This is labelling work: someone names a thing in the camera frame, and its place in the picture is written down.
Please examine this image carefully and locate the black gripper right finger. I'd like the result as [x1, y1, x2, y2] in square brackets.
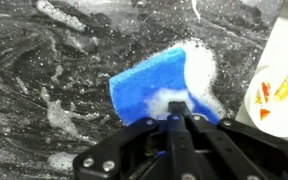
[178, 101, 288, 180]

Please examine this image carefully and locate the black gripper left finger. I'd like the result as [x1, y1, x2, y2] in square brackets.
[73, 101, 182, 180]

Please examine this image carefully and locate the stainless steel sink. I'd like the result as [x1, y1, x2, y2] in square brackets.
[234, 0, 288, 147]

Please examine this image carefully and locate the blue sponge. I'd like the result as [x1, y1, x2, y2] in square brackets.
[108, 45, 222, 127]

